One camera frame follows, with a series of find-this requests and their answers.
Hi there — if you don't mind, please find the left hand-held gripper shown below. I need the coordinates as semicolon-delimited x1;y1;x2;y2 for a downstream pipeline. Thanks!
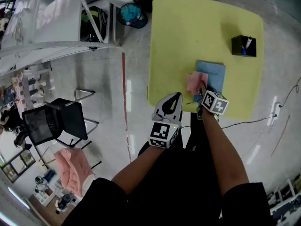
148;92;184;149

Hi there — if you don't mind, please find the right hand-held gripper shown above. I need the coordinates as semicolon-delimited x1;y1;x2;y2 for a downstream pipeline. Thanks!
197;81;230;121

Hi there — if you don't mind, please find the pink cloth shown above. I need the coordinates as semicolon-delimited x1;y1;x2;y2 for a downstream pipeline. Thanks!
186;71;209;96

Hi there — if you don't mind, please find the blue notebook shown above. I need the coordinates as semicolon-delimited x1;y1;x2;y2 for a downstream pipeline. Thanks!
192;60;227;104

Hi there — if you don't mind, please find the person's right forearm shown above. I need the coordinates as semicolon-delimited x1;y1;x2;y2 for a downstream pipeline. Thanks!
201;109;250;196

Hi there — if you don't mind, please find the person's left forearm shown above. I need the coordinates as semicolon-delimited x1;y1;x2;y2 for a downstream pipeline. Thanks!
111;145;166;195

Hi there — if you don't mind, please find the black square pen holder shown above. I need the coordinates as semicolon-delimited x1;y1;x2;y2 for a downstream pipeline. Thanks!
231;35;257;58

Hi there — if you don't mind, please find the yellow-green tablecloth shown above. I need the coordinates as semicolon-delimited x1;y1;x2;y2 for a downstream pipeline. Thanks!
147;0;264;121

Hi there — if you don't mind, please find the white power strip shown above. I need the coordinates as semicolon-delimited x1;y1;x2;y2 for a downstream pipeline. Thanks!
270;102;282;127

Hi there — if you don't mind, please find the person's black clothing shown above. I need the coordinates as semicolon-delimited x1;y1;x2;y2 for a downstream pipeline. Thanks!
61;112;275;226

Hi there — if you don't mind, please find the mesh wastebasket with blue trash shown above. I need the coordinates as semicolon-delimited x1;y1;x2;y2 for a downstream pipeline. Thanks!
117;2;149;29

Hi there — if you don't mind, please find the black mesh office chair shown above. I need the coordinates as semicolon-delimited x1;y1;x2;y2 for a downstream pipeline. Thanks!
21;88;98;149

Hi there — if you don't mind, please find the pink padded jacket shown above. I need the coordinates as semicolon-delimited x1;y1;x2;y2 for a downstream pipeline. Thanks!
54;147;95;196

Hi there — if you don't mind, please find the green and black bag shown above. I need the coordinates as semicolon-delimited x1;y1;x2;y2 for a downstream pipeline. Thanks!
79;5;109;42

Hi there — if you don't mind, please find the small white black robot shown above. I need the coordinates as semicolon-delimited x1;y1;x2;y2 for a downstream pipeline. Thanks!
34;176;49;193
55;193;72;215

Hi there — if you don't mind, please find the table with checked cloth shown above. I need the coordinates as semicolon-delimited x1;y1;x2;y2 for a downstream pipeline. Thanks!
11;68;53;108

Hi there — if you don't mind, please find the white metal shelf rack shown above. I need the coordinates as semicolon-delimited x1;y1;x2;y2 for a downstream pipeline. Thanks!
0;0;126;78

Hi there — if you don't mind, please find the black power cable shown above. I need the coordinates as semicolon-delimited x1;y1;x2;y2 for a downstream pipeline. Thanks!
181;115;277;130
278;77;301;108

